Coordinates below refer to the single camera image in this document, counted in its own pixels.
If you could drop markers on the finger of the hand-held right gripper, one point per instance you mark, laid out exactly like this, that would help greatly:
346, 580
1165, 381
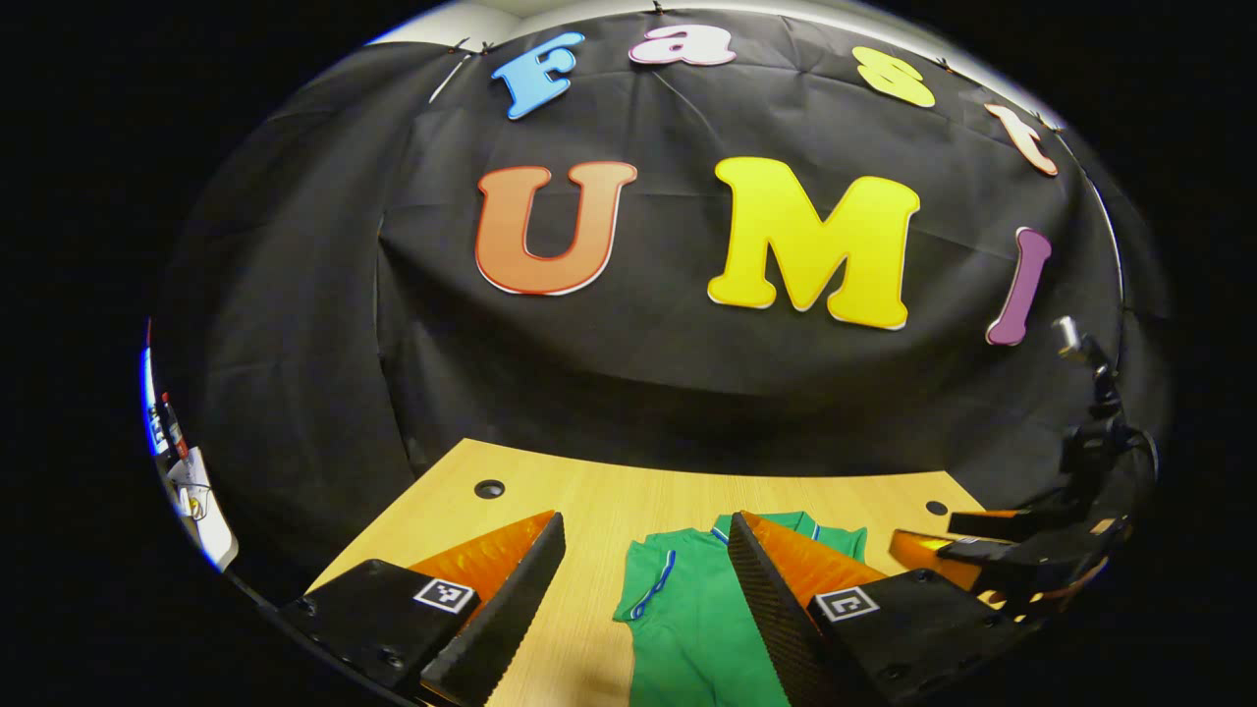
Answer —
1002, 523
933, 555

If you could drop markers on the black backdrop cloth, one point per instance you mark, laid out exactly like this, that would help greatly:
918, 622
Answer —
628, 373

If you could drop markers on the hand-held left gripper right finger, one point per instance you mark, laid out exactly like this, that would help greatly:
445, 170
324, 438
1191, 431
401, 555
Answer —
776, 619

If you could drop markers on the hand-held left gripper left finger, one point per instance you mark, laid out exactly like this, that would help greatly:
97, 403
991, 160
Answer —
511, 619

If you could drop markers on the green T-shirt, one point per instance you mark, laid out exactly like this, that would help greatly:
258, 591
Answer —
687, 628

